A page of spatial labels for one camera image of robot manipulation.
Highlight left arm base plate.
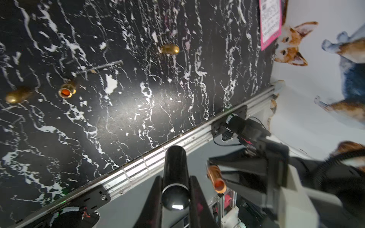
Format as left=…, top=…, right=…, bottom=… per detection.
left=14, top=187, right=111, bottom=228

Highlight black lipstick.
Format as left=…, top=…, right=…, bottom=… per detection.
left=207, top=165, right=227, bottom=194

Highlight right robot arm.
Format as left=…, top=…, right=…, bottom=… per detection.
left=207, top=115, right=365, bottom=228

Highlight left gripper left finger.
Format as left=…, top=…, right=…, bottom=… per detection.
left=134, top=176, right=162, bottom=228

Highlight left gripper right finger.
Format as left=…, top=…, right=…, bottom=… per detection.
left=189, top=176, right=219, bottom=228

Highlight black lipstick cap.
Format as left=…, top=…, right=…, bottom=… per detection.
left=162, top=145, right=190, bottom=211

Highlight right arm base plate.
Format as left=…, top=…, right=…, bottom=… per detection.
left=210, top=105, right=248, bottom=140

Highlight aluminium front rail frame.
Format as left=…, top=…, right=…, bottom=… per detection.
left=13, top=85, right=274, bottom=228

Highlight pink paper card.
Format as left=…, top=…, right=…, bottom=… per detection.
left=259, top=0, right=282, bottom=51

